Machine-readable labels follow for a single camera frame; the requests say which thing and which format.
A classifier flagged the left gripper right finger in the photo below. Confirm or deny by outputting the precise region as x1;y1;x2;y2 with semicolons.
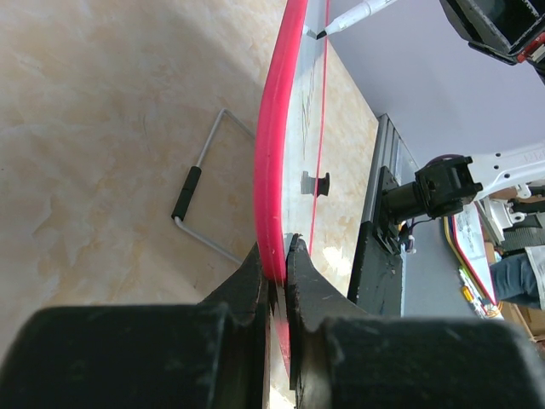
285;235;544;408

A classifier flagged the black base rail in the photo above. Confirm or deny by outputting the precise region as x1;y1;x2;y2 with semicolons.
347;166;416;317

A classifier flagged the pink framed whiteboard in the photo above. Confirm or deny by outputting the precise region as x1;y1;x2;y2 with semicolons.
169;0;332;384

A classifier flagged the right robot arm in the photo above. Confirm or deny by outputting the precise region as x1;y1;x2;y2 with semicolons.
375;1;544;224

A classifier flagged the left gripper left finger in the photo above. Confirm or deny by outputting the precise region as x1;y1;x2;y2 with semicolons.
1;248;268;408

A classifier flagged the white marker pen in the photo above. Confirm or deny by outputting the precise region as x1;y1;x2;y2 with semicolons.
316;0;396;39

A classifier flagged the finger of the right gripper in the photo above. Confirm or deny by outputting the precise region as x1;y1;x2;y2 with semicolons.
440;0;544;66

